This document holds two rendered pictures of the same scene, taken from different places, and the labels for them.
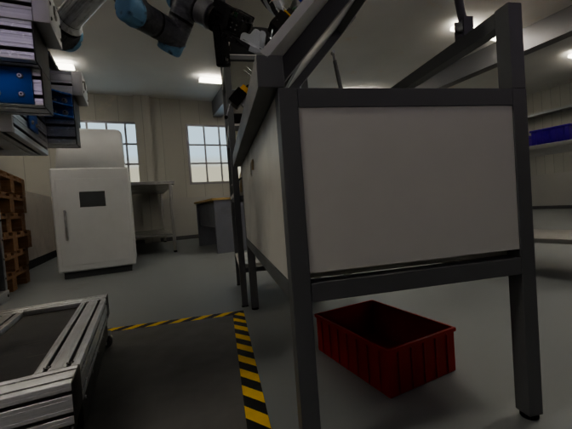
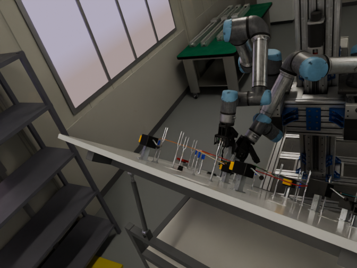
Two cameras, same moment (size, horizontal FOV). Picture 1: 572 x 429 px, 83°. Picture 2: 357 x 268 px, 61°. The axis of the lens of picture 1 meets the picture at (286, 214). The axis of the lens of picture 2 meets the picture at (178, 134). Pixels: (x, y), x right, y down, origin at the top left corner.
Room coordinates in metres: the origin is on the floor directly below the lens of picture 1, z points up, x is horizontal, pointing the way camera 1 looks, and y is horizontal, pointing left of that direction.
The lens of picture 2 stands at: (1.93, -0.80, 2.14)
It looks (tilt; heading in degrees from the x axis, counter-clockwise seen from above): 32 degrees down; 149
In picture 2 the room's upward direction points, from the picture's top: 17 degrees counter-clockwise
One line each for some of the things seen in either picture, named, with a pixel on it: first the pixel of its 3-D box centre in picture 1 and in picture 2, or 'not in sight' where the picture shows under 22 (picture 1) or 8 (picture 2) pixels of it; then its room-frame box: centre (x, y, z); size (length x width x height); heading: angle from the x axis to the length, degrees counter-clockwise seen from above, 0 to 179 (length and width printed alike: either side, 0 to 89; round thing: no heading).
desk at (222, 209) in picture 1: (225, 223); not in sight; (4.95, 0.92, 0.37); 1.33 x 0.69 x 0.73; 25
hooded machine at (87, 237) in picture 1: (96, 199); not in sight; (3.57, 2.06, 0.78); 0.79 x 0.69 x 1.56; 24
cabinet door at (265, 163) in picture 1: (265, 194); not in sight; (0.96, 0.06, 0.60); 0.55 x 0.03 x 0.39; 11
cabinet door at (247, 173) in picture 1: (249, 200); not in sight; (1.50, 0.16, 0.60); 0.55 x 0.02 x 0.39; 11
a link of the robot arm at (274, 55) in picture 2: not in sight; (271, 60); (0.74, 0.72, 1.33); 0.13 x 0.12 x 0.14; 31
